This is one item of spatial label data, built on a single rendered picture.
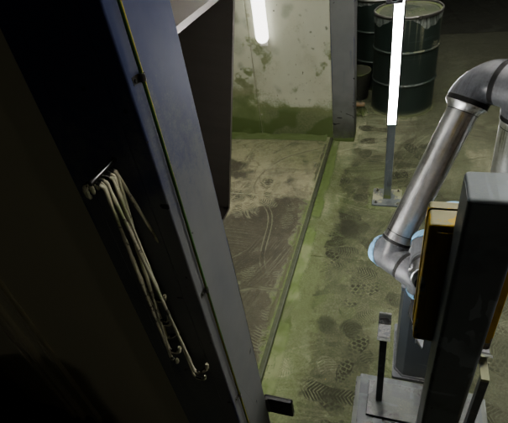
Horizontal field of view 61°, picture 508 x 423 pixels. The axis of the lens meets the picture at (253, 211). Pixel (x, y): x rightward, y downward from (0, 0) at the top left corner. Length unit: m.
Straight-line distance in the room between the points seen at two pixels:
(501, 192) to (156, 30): 0.53
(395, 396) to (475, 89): 0.84
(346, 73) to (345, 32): 0.32
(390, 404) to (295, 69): 2.89
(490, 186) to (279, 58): 3.25
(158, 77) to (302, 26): 2.92
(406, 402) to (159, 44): 1.06
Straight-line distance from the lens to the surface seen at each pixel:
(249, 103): 3.94
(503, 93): 1.28
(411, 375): 2.26
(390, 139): 2.95
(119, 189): 0.72
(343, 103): 3.76
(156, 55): 0.72
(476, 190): 0.54
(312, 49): 3.63
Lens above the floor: 1.95
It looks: 38 degrees down
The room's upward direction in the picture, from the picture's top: 10 degrees counter-clockwise
